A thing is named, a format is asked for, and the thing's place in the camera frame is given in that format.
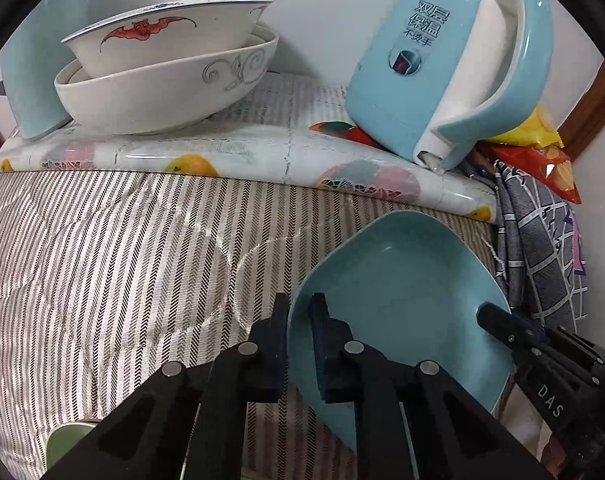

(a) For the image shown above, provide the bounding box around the brown wooden door frame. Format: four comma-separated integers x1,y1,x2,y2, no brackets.
559,61,605,160

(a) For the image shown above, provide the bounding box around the striped quilted table cover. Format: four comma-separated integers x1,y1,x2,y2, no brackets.
0,169,505,480

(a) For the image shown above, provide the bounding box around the yellow chips bag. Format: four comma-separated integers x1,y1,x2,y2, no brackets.
476,104,581,205

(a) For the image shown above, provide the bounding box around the light blue thermos jug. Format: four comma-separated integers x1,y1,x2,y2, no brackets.
0,0,91,142

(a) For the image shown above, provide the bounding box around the green square plate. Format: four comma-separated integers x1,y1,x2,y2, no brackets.
45,420,97,470

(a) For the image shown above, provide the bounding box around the grey checked folded cloth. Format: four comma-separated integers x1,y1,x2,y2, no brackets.
462,152,590,334

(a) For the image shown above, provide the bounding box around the large white swirl bowl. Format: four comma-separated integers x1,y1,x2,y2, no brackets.
54,26,278,136

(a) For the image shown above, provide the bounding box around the blue square plate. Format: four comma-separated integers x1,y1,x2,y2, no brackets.
288,210,512,448

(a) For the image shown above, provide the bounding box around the bowl with red bat pattern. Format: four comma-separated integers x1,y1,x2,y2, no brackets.
62,0,272,78

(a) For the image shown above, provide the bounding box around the fruit pattern plastic mat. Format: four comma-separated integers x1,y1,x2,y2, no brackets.
0,71,499,224

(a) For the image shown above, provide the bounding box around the light blue electric kettle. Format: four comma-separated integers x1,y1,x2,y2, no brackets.
346,0,553,174

